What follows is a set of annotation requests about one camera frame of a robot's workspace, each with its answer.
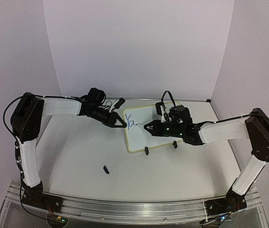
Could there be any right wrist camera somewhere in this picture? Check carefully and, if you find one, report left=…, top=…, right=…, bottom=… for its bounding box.
left=155, top=102, right=170, bottom=123

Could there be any black right board stand foot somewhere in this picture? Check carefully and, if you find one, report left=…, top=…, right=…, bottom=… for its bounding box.
left=173, top=141, right=178, bottom=149

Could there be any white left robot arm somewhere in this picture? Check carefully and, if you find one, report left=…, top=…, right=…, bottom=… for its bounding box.
left=10, top=88, right=127, bottom=207

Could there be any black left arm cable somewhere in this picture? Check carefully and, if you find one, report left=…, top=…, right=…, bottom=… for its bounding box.
left=2, top=94, right=83, bottom=209

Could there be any black right camera cable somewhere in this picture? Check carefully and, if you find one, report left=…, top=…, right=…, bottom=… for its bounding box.
left=161, top=90, right=177, bottom=107

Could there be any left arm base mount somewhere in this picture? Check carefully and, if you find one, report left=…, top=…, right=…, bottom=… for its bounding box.
left=21, top=188, right=63, bottom=212

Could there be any black left board stand foot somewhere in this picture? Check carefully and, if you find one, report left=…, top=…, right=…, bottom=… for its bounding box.
left=144, top=147, right=149, bottom=156

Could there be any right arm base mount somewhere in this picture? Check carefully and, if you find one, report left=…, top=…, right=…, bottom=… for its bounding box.
left=204, top=191, right=247, bottom=216

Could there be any blue marker cap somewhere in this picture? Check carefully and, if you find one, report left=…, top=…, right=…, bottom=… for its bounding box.
left=103, top=166, right=110, bottom=174

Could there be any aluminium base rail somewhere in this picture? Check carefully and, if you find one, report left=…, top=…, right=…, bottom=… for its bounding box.
left=0, top=181, right=269, bottom=228

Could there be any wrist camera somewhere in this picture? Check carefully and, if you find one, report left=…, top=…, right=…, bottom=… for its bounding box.
left=106, top=97, right=125, bottom=112
left=155, top=102, right=170, bottom=123

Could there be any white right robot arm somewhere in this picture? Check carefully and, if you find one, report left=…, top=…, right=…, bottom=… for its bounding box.
left=144, top=103, right=269, bottom=196

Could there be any black board stand foot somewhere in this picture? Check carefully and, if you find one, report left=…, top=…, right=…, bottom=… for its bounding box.
left=144, top=147, right=149, bottom=156
left=173, top=141, right=178, bottom=149

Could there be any white whiteboard yellow rim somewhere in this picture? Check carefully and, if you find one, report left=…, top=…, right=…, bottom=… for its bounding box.
left=123, top=104, right=182, bottom=152

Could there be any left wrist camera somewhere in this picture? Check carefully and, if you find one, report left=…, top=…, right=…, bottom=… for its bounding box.
left=106, top=97, right=125, bottom=112

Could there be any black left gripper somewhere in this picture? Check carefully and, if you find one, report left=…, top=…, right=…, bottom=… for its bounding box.
left=88, top=104, right=127, bottom=127

